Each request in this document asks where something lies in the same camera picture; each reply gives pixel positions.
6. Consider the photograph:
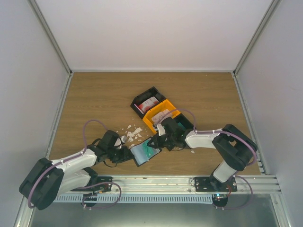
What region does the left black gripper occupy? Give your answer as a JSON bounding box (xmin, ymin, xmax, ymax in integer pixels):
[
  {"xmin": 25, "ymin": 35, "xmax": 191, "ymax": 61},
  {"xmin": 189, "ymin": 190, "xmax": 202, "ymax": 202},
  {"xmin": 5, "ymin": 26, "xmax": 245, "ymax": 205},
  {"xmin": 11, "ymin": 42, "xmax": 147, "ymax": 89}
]
[{"xmin": 107, "ymin": 145, "xmax": 134, "ymax": 164}]

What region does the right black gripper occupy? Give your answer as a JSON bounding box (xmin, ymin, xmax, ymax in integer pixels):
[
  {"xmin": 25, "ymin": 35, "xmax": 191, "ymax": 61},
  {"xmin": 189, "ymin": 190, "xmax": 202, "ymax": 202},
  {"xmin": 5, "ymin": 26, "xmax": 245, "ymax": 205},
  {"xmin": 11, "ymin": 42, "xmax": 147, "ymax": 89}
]
[{"xmin": 147, "ymin": 134, "xmax": 175, "ymax": 149}]

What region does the teal VIP card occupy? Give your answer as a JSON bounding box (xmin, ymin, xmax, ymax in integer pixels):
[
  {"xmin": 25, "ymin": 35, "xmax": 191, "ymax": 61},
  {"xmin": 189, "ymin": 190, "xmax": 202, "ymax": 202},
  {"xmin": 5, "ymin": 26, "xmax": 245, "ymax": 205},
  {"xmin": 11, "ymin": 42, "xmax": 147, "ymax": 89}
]
[{"xmin": 142, "ymin": 141, "xmax": 160, "ymax": 158}]

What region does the black leather card holder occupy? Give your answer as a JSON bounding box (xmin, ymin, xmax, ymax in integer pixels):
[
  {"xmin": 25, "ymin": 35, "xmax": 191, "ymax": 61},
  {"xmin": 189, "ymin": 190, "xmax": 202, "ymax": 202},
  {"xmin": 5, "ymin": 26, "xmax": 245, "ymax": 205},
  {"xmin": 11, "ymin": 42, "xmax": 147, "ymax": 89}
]
[{"xmin": 130, "ymin": 137, "xmax": 162, "ymax": 167}]

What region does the black card bin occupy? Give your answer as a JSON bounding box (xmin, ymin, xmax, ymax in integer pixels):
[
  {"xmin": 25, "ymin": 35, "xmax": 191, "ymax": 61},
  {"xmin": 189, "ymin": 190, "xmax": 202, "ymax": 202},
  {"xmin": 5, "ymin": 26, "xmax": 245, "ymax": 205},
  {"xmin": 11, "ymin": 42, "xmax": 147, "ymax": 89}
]
[
  {"xmin": 173, "ymin": 114, "xmax": 193, "ymax": 131},
  {"xmin": 130, "ymin": 87, "xmax": 166, "ymax": 119}
]

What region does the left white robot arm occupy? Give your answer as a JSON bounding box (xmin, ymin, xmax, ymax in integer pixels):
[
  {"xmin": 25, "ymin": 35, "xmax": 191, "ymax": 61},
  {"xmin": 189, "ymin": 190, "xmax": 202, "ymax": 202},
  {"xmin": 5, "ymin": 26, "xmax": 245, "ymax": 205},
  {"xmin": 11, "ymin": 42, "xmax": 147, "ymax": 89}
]
[{"xmin": 18, "ymin": 131, "xmax": 134, "ymax": 210}]

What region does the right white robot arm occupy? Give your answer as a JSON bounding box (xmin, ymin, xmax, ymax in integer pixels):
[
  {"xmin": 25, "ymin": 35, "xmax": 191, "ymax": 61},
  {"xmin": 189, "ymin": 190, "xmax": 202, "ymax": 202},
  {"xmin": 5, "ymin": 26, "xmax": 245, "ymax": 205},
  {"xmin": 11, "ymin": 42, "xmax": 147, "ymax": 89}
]
[{"xmin": 147, "ymin": 117, "xmax": 258, "ymax": 192}]

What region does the white VIP card stack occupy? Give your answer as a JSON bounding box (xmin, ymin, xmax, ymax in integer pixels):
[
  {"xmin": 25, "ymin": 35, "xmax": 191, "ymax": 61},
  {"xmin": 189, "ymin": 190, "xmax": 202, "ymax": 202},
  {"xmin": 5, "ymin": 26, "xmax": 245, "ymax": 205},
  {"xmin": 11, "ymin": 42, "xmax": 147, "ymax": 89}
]
[{"xmin": 151, "ymin": 109, "xmax": 169, "ymax": 123}]

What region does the teal card stack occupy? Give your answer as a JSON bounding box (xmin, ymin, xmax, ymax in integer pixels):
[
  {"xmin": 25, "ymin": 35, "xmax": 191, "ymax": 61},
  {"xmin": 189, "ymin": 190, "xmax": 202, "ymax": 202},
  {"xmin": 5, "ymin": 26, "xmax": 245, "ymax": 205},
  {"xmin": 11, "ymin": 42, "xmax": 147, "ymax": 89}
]
[{"xmin": 178, "ymin": 122, "xmax": 186, "ymax": 130}]

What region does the orange card bin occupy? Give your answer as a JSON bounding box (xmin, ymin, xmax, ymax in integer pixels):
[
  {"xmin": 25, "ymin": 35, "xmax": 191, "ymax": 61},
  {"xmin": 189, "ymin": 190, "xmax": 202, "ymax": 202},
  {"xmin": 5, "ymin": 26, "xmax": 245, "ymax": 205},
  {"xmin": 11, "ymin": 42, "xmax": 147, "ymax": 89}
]
[{"xmin": 143, "ymin": 99, "xmax": 181, "ymax": 134}]

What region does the red card stack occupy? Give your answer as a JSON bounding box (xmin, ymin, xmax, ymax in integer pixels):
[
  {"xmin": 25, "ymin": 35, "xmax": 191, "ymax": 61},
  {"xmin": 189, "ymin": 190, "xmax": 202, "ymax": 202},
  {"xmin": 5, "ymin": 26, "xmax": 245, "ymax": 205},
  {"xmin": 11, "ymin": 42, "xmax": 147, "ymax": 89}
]
[{"xmin": 138, "ymin": 96, "xmax": 159, "ymax": 113}]

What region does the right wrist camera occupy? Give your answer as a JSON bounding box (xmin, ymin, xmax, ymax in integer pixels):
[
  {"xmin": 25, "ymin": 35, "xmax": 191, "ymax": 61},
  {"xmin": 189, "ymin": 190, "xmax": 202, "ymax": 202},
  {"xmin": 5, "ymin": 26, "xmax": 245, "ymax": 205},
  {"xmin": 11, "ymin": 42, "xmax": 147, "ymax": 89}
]
[{"xmin": 156, "ymin": 123, "xmax": 166, "ymax": 136}]

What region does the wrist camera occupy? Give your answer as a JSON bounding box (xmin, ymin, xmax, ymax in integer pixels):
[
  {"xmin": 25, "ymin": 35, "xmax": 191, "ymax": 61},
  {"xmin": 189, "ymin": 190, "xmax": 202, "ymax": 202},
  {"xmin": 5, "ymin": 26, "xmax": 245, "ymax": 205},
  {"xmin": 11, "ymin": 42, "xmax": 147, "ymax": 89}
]
[
  {"xmin": 120, "ymin": 135, "xmax": 128, "ymax": 144},
  {"xmin": 156, "ymin": 123, "xmax": 166, "ymax": 136}
]

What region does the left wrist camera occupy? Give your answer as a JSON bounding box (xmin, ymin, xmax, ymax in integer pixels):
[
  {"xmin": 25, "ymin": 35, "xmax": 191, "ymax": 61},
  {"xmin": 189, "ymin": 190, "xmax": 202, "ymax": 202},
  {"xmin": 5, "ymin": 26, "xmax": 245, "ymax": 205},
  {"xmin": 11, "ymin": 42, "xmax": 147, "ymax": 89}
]
[{"xmin": 120, "ymin": 135, "xmax": 128, "ymax": 144}]

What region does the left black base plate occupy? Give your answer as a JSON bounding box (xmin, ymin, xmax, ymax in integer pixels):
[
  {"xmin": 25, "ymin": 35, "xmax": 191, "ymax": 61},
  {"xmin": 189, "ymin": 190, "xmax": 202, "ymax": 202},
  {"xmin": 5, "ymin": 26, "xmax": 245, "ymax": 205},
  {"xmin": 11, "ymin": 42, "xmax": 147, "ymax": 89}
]
[{"xmin": 77, "ymin": 176, "xmax": 113, "ymax": 192}]

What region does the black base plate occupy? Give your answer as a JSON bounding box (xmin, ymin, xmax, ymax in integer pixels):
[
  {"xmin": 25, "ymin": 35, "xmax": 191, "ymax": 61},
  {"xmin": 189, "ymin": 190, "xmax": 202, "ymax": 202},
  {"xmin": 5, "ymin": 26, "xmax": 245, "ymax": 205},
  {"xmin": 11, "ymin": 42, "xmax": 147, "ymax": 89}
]
[
  {"xmin": 77, "ymin": 176, "xmax": 113, "ymax": 192},
  {"xmin": 190, "ymin": 176, "xmax": 238, "ymax": 192}
]

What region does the grey slotted cable duct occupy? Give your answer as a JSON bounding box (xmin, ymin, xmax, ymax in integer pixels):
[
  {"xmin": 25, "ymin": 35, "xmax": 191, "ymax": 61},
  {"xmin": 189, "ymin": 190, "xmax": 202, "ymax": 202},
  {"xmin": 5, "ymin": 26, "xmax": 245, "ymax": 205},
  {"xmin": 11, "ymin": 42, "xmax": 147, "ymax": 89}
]
[{"xmin": 54, "ymin": 193, "xmax": 213, "ymax": 204}]

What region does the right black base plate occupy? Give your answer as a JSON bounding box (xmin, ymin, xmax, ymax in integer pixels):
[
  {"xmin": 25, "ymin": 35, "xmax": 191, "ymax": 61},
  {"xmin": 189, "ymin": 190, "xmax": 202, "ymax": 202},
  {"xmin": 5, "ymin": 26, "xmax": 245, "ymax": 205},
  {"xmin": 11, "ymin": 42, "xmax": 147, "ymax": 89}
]
[{"xmin": 190, "ymin": 176, "xmax": 238, "ymax": 192}]

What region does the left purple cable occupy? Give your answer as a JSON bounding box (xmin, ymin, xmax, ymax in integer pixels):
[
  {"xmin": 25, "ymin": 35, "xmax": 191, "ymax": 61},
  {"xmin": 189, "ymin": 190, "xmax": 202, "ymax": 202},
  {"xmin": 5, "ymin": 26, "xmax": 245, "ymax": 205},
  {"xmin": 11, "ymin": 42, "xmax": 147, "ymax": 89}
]
[{"xmin": 27, "ymin": 120, "xmax": 111, "ymax": 209}]

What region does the aluminium rail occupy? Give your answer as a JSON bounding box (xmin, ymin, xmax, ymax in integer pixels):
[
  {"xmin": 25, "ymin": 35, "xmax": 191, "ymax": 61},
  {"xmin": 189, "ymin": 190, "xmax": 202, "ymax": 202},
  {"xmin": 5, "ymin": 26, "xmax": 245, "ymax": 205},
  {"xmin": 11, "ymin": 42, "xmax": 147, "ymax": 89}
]
[{"xmin": 54, "ymin": 175, "xmax": 282, "ymax": 194}]

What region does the left frame post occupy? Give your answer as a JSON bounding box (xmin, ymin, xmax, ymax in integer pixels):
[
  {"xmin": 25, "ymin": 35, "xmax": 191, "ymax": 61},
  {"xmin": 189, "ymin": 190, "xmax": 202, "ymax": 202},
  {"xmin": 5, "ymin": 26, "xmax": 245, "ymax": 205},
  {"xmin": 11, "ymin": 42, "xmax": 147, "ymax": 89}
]
[{"xmin": 28, "ymin": 0, "xmax": 72, "ymax": 77}]

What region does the frame post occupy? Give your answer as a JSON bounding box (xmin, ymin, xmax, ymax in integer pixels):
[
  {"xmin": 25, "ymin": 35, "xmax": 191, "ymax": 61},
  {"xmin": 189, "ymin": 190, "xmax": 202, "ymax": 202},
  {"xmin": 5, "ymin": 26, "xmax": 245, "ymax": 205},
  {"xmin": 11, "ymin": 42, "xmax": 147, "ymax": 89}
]
[
  {"xmin": 28, "ymin": 0, "xmax": 72, "ymax": 77},
  {"xmin": 232, "ymin": 0, "xmax": 281, "ymax": 77}
]

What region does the right frame post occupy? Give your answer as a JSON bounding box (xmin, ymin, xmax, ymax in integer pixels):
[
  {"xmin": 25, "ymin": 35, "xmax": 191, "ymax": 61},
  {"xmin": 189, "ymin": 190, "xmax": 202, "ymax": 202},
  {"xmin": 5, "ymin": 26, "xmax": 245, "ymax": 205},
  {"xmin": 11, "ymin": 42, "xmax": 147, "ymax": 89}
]
[{"xmin": 232, "ymin": 0, "xmax": 281, "ymax": 77}]

